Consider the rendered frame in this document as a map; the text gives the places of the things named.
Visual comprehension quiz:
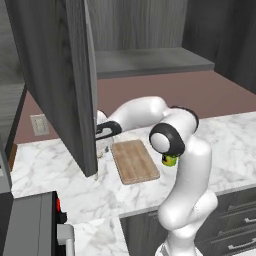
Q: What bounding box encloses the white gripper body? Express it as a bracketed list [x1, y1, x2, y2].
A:
[96, 135, 113, 158]

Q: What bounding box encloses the wooden cutting board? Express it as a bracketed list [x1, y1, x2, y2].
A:
[110, 139, 161, 186]

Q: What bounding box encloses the dark grey base cabinet door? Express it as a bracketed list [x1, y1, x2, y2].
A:
[119, 209, 169, 256]

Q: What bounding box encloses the grey tall cabinet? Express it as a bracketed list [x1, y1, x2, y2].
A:
[0, 0, 28, 151]

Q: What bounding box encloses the green and yellow object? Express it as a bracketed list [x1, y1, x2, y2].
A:
[161, 153, 178, 168]

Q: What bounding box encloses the grey stove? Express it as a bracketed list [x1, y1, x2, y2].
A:
[0, 191, 76, 256]

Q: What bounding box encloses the white wall outlet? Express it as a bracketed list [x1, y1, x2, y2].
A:
[29, 113, 51, 137]

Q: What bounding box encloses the dark grey wall cabinet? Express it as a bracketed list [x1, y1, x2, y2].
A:
[85, 0, 256, 96]

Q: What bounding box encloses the white oven door handle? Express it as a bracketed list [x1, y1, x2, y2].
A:
[56, 223, 76, 256]

